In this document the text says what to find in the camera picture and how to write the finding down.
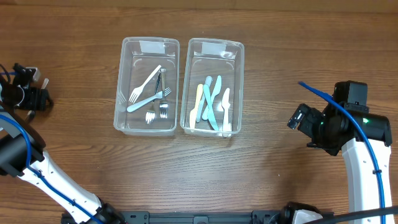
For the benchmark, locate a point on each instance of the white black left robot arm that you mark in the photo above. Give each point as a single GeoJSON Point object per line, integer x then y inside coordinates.
{"type": "Point", "coordinates": [23, 153]}

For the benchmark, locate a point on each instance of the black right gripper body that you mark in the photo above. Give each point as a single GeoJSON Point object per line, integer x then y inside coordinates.
{"type": "Point", "coordinates": [311, 121]}

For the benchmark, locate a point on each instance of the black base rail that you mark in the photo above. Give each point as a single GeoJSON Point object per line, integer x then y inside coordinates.
{"type": "Point", "coordinates": [256, 216]}

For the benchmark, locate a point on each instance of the right clear plastic container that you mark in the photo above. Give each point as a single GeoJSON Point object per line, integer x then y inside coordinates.
{"type": "Point", "coordinates": [213, 57]}

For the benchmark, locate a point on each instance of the cream yellow plastic knife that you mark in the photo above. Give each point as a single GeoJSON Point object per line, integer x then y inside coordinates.
{"type": "Point", "coordinates": [194, 111]}

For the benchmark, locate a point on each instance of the left clear plastic container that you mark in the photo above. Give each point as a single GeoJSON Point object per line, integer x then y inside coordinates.
{"type": "Point", "coordinates": [139, 57]}

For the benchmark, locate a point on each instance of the teal plastic knife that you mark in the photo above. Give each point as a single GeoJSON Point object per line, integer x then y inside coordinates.
{"type": "Point", "coordinates": [211, 116]}

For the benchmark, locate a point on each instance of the dark handled metal fork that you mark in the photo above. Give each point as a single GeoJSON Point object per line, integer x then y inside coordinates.
{"type": "Point", "coordinates": [150, 114]}

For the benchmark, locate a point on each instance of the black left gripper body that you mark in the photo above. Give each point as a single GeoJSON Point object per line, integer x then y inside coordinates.
{"type": "Point", "coordinates": [38, 98]}

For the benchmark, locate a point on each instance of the light blue plastic knife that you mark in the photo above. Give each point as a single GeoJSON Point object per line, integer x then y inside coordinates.
{"type": "Point", "coordinates": [208, 82]}

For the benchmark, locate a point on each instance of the white plastic fork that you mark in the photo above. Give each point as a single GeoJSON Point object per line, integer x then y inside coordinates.
{"type": "Point", "coordinates": [140, 104]}
{"type": "Point", "coordinates": [138, 90]}

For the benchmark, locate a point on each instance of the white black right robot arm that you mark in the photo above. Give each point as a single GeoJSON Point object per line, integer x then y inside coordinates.
{"type": "Point", "coordinates": [346, 127]}

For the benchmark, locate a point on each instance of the clear plastic container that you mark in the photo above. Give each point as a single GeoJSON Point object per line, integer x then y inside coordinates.
{"type": "Point", "coordinates": [139, 57]}
{"type": "Point", "coordinates": [213, 57]}

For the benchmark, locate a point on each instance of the white plastic knife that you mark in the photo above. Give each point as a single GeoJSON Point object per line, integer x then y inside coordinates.
{"type": "Point", "coordinates": [216, 91]}
{"type": "Point", "coordinates": [225, 104]}

